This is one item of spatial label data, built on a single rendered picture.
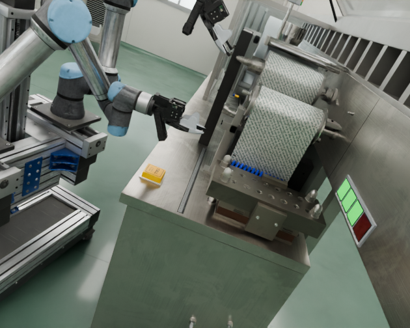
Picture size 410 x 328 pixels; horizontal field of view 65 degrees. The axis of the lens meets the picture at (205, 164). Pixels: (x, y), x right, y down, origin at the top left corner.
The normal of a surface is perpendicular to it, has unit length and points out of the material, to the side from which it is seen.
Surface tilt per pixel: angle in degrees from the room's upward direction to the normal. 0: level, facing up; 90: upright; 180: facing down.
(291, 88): 92
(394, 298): 90
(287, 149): 90
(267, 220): 90
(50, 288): 0
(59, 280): 0
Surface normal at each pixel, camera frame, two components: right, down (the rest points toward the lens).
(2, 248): 0.34, -0.83
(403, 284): -0.93, -0.37
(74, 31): 0.58, 0.47
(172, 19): -0.15, 0.43
